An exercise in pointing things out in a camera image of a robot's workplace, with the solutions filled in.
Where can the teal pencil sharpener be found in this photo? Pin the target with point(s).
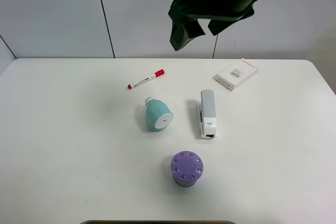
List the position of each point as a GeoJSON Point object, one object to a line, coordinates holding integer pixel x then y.
{"type": "Point", "coordinates": [157, 114]}

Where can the white card box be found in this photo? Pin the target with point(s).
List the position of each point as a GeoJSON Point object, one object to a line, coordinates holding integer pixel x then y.
{"type": "Point", "coordinates": [236, 74]}

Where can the white grey stapler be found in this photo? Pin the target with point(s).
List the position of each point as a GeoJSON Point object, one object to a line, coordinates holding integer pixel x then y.
{"type": "Point", "coordinates": [206, 112]}

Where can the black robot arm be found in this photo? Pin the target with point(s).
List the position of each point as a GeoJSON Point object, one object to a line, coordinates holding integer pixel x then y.
{"type": "Point", "coordinates": [220, 13]}

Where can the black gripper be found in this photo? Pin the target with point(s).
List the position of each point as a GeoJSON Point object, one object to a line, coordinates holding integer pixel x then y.
{"type": "Point", "coordinates": [223, 13]}

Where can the purple lidded jar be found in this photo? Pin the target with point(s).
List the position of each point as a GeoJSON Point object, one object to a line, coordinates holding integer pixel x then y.
{"type": "Point", "coordinates": [186, 168]}

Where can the red whiteboard marker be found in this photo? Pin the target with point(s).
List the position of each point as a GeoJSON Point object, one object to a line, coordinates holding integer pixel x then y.
{"type": "Point", "coordinates": [146, 79]}

